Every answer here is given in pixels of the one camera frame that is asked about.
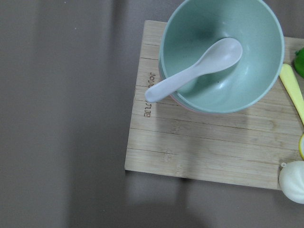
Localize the lemon slice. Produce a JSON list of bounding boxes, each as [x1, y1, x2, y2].
[[298, 134, 304, 160]]

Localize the green lime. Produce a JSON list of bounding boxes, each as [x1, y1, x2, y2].
[[294, 48, 304, 77]]

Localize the yellow plastic knife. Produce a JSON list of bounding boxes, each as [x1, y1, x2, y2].
[[279, 64, 304, 123]]

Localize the bamboo cutting board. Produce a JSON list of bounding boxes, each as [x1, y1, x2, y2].
[[124, 20, 304, 190]]

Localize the white bun toy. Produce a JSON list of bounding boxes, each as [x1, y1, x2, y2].
[[278, 161, 304, 204]]

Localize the white spoon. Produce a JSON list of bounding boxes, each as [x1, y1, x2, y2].
[[145, 38, 243, 103]]

